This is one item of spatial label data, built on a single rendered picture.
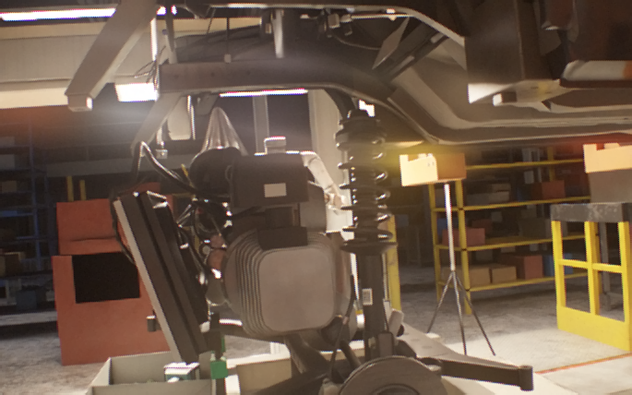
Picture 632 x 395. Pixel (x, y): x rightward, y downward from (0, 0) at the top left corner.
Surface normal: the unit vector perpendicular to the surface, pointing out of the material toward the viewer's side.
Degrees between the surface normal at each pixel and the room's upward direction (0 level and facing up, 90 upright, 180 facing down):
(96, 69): 91
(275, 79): 90
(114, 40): 91
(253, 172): 79
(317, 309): 90
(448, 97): 102
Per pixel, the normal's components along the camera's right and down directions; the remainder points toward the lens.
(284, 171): 0.18, -0.22
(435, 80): 0.06, 0.22
